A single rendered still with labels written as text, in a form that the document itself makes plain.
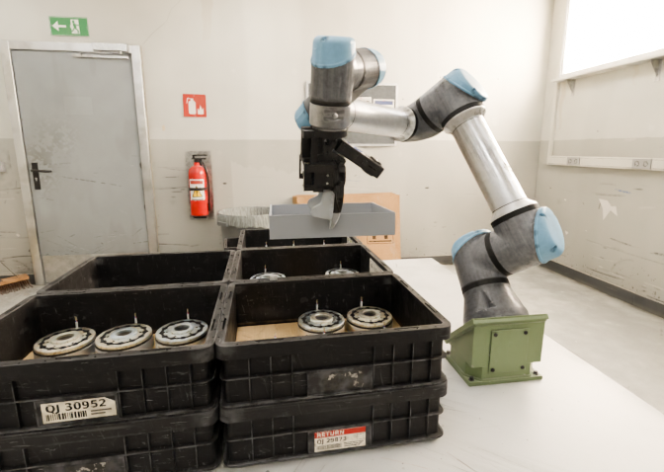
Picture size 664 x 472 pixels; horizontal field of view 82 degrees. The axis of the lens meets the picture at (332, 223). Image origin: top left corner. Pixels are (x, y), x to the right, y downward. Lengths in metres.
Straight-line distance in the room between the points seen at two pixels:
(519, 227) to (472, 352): 0.30
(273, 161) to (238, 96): 0.67
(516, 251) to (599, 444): 0.39
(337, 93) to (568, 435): 0.76
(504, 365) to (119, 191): 3.57
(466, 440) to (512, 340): 0.26
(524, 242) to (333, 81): 0.56
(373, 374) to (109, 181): 3.57
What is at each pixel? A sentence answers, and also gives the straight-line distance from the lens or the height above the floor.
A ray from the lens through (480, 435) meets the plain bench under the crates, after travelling 0.87.
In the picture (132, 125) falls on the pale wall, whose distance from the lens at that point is 3.95.
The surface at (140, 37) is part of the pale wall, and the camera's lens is 4.05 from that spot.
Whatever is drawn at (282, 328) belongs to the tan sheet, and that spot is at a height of 0.83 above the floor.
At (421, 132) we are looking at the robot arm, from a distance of 1.12.
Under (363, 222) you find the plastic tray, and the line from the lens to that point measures 0.83.
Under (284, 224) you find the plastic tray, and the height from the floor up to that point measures 1.07.
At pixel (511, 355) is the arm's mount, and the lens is 1.01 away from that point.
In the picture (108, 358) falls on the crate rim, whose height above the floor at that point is 0.93.
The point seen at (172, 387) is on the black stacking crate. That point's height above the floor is 0.86.
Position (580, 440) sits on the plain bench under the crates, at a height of 0.70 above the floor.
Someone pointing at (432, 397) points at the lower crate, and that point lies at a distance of 0.76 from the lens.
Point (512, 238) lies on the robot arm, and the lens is 0.98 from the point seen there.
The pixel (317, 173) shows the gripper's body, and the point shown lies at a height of 1.18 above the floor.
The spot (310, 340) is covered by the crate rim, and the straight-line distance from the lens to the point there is 0.64.
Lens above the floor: 1.23
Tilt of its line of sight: 11 degrees down
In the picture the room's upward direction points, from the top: straight up
